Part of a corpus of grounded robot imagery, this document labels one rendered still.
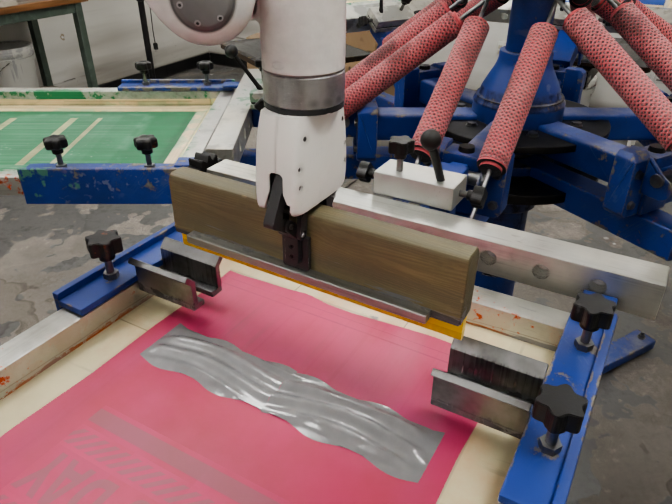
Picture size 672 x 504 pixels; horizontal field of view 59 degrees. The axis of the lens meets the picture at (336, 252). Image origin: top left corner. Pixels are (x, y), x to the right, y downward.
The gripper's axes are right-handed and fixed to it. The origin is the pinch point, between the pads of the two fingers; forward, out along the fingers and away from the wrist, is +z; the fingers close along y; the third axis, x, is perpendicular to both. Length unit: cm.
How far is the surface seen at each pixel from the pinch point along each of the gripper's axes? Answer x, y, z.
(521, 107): 8, -54, -2
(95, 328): -24.9, 10.0, 14.8
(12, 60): -334, -182, 58
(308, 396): 3.9, 6.2, 15.1
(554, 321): 24.4, -16.3, 11.6
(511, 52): -2, -81, -4
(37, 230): -227, -104, 112
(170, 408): -8.1, 14.7, 15.6
